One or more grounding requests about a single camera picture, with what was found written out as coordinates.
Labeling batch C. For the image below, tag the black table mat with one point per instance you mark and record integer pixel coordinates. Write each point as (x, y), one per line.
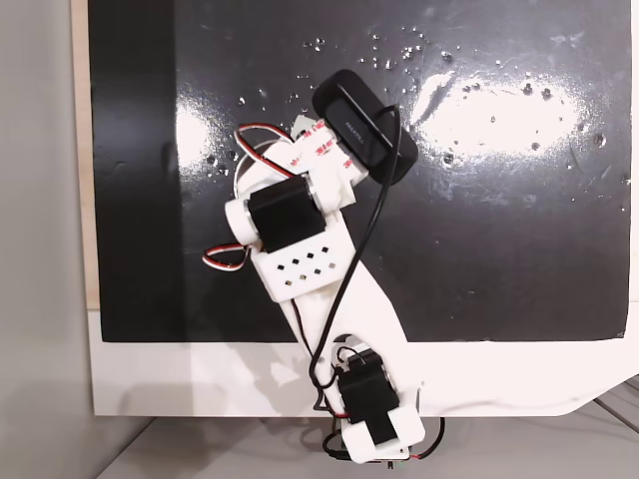
(499, 239)

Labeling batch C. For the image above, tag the black oval camera box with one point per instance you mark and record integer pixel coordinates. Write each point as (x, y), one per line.
(359, 125)

